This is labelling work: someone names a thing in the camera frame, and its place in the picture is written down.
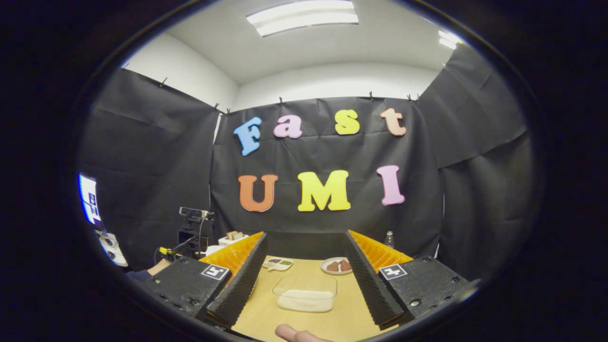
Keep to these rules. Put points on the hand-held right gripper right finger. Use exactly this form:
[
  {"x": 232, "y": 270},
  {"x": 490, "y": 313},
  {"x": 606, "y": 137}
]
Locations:
[{"x": 370, "y": 285}]

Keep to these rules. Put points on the white rice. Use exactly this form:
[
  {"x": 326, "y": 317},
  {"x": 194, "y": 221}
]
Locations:
[{"x": 304, "y": 301}]

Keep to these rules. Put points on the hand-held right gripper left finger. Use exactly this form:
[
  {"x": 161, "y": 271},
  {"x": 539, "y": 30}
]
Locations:
[{"x": 240, "y": 289}]

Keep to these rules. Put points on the long ceiling light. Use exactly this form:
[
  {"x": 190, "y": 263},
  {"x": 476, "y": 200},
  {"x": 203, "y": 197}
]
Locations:
[{"x": 304, "y": 18}]

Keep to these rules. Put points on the green label water bottle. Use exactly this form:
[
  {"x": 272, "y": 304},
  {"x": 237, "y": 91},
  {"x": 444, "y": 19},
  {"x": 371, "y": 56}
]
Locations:
[{"x": 389, "y": 241}]

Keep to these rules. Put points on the computer monitor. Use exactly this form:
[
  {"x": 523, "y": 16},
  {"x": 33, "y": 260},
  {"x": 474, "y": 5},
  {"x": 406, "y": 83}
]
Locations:
[{"x": 90, "y": 199}]

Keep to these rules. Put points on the black backdrop cloth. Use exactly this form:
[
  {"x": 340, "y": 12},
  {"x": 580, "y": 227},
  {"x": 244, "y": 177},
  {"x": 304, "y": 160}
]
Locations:
[{"x": 156, "y": 156}]

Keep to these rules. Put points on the white round plate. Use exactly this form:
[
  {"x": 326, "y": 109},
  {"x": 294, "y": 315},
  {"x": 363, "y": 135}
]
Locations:
[{"x": 335, "y": 273}]

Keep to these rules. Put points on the brown toast slice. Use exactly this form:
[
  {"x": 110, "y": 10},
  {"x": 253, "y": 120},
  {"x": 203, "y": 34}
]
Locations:
[{"x": 234, "y": 234}]

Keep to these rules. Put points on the brown meat piece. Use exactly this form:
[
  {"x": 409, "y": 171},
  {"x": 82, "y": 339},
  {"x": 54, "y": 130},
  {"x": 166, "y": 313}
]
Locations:
[
  {"x": 346, "y": 265},
  {"x": 333, "y": 266}
]

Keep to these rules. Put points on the small ceiling light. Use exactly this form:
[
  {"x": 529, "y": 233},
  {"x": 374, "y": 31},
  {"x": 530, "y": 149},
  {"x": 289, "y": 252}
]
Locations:
[{"x": 448, "y": 40}]

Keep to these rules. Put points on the white device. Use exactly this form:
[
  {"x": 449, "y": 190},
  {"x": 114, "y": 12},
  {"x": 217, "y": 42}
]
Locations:
[{"x": 113, "y": 247}]

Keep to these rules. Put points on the white divided grain dish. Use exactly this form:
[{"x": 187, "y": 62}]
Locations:
[{"x": 278, "y": 263}]

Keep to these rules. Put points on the white toaster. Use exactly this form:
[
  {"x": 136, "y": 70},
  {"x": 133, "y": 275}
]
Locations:
[{"x": 232, "y": 241}]

